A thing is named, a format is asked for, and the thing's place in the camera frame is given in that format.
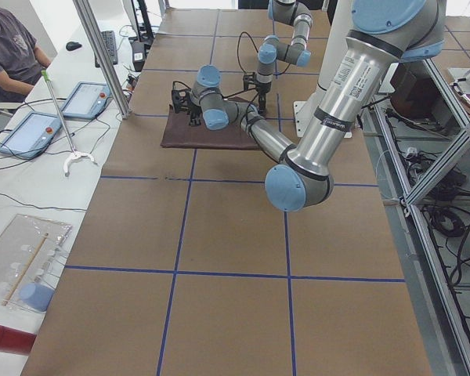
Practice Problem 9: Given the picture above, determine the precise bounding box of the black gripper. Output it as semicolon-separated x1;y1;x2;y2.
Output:
256;82;271;115
187;100;202;126

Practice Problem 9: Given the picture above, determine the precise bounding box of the brown t-shirt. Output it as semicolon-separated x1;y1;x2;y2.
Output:
161;97;259;150

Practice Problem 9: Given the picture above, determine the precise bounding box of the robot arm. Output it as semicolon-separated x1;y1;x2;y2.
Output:
253;1;313;114
190;1;447;212

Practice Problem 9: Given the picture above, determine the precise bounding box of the far teach pendant tablet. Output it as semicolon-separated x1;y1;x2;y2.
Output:
61;81;110;120

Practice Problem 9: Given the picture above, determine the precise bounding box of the teach pendant tablet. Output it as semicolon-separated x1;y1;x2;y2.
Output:
61;81;110;120
0;111;62;160

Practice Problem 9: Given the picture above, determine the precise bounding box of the black keyboard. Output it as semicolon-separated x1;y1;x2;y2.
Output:
100;31;118;65

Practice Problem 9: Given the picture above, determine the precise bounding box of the white reacher grabber tool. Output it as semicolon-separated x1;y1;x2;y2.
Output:
40;69;98;176

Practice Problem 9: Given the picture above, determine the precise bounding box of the black computer mouse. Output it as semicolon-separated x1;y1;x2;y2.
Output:
65;41;82;52

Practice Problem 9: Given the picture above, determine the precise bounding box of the near teach pendant tablet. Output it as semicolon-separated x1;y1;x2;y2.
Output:
0;111;62;160

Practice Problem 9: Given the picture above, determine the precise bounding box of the seated person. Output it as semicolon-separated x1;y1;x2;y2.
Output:
0;7;51;103

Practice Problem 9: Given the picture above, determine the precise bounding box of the clear plastic bag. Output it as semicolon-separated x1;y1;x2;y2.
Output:
0;214;72;312

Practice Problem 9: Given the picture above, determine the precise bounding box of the blue plastic cup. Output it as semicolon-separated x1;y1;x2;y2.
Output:
19;283;55;312

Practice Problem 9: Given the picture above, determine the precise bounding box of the red cylinder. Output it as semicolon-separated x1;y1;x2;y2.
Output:
0;325;36;356

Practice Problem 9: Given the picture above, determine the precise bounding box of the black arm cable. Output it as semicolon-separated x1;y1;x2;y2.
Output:
234;31;295;78
172;80;259;118

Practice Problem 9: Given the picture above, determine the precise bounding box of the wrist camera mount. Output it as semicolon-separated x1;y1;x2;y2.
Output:
243;72;258;92
171;89;191;114

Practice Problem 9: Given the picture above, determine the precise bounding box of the aluminium profile post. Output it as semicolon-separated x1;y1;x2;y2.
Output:
73;0;130;119

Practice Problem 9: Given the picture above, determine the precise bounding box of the aluminium frame rack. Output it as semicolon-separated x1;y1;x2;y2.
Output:
358;51;470;375

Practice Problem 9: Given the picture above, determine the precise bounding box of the floor cable bundle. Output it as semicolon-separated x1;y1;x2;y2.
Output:
399;144;470;298

